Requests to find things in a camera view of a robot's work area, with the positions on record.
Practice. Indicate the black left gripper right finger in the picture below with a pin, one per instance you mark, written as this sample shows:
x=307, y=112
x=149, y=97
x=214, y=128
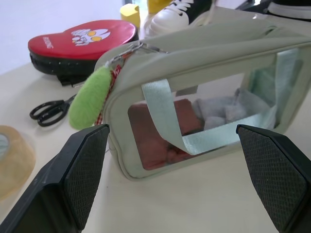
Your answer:
x=274, y=177

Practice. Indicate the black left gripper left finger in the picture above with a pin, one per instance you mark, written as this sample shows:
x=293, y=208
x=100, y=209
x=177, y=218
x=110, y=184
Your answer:
x=60, y=179

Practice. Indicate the pale green transparent pouch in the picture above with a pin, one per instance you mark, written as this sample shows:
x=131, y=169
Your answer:
x=194, y=63

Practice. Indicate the tan packing tape roll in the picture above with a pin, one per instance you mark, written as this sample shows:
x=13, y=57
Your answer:
x=12, y=160

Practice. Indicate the black scissors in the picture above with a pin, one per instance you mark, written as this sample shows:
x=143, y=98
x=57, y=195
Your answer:
x=48, y=112

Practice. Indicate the green fuzzy zipper charm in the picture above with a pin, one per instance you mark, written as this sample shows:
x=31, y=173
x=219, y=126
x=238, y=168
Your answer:
x=88, y=102

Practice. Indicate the grey folded cloth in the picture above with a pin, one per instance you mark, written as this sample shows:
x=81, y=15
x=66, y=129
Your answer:
x=218, y=111

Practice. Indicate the red folded cloth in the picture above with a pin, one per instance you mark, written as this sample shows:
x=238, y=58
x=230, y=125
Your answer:
x=167, y=136

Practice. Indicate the red black boxing pad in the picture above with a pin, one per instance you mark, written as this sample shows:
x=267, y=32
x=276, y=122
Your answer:
x=73, y=48

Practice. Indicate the yellow block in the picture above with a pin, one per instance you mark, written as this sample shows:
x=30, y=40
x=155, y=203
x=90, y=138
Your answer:
x=130, y=13

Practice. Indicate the yellow object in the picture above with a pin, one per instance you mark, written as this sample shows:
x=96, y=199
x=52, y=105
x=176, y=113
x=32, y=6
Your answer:
x=153, y=6

